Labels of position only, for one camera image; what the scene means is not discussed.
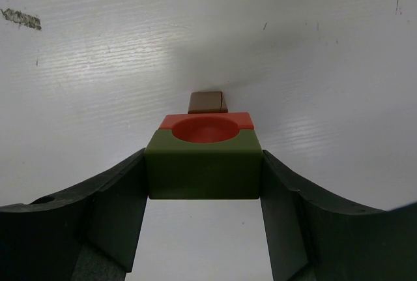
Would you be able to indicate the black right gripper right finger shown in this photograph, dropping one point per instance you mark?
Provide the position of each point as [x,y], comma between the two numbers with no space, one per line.
[314,234]

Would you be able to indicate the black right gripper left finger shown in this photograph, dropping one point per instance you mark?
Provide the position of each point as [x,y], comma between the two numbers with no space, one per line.
[88,231]

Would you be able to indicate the green arch wood block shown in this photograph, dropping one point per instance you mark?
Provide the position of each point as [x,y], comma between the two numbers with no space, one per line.
[182,170]

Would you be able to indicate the red wood block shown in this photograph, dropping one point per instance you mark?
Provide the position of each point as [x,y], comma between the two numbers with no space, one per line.
[207,127]

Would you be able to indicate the brown wood block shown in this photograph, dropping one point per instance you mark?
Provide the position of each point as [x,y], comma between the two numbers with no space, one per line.
[207,102]

